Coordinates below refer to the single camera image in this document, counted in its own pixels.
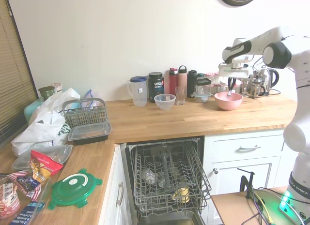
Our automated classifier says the green plastic container lid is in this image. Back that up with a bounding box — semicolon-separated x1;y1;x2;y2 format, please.
48;168;104;210

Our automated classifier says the glass French press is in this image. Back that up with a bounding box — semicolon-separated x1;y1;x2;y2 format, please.
251;76;266;100

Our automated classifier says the pink bottle with black cap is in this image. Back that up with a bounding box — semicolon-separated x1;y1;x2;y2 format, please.
177;65;188;95

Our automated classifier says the black takeout container clear lid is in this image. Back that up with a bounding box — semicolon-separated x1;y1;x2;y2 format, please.
67;121;112;146

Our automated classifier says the glass container with teal lid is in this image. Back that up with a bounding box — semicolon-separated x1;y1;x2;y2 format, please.
192;90;214;104

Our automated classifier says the red water bottle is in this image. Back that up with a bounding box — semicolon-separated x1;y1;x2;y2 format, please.
168;67;179;96

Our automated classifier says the clear plastic bowl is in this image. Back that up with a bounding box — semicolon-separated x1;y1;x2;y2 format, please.
154;93;177;111

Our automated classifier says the container with black lid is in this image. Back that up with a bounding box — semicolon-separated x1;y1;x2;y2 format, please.
195;77;212;93

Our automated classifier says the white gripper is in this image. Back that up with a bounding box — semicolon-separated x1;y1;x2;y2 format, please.
218;62;253;93

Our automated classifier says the steel electric kettle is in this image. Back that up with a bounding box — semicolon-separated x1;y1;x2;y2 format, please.
256;67;280;97

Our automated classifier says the built-in dishwasher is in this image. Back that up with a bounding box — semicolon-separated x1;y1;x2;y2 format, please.
119;135;207;225

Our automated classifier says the black table clamp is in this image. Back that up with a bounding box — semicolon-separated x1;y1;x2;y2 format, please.
237;167;256;199

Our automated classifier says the grey dishwasher cutlery basket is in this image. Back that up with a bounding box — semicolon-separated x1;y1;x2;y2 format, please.
62;97;109;129

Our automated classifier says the window blind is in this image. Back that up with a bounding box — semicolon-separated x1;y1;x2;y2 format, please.
0;0;40;149

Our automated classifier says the clear pitcher with blue lid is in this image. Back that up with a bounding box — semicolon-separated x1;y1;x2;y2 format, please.
126;75;148;107

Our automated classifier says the light teal container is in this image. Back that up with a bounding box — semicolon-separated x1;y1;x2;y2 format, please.
23;98;46;125

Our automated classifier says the white jar with red lid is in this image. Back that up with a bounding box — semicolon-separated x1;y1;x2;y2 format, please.
47;82;64;94

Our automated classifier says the silver cabinet pull handle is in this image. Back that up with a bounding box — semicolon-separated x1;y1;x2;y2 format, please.
116;182;124;207

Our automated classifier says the grey wire dishwasher rack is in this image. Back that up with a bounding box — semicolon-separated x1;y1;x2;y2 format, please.
130;140;212;213

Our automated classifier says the clear glass in rack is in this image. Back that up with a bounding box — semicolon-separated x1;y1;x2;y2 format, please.
141;167;158;185

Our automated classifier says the red striped popcorn bag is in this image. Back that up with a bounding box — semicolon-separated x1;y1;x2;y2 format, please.
0;170;42;202

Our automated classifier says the white plastic shopping bag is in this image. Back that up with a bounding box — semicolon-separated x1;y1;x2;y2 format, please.
11;87;81;157

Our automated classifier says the red snack bag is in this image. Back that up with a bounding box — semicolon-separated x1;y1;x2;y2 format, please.
30;150;64;185

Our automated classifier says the clear drinking glass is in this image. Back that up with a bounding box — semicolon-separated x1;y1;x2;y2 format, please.
174;86;187;106

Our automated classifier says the black Vega Sport tub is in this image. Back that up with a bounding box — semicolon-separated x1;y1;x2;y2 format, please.
148;72;165;104

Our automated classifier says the clear bag with blue handle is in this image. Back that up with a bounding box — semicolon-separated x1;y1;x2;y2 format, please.
80;89;101;107

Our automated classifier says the yellow cup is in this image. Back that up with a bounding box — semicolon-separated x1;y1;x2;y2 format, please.
171;182;191;203

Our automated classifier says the white cabinet drawer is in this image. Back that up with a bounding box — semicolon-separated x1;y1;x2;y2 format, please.
210;135;284;161

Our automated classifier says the clear plastic takeout container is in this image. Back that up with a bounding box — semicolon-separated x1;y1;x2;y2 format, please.
11;144;74;172

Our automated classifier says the glass baking dish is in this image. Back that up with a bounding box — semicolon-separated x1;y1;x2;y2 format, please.
0;172;53;225

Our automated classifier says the jar with red gingham lid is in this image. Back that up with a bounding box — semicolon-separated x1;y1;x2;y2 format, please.
204;71;220;86

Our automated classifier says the pink bowl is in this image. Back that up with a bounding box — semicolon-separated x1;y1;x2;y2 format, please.
214;91;244;111

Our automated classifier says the white cabinet door with knob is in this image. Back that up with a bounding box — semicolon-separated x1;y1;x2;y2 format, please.
211;161;277;195

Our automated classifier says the yellow cable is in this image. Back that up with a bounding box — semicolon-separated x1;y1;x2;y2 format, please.
252;190;275;224

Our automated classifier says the black water bottle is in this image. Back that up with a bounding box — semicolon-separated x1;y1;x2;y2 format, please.
187;70;199;98

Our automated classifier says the dark green cup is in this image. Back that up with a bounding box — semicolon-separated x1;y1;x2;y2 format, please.
38;86;58;102

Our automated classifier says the purple cable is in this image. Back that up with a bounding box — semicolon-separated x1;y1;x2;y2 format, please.
238;190;288;225

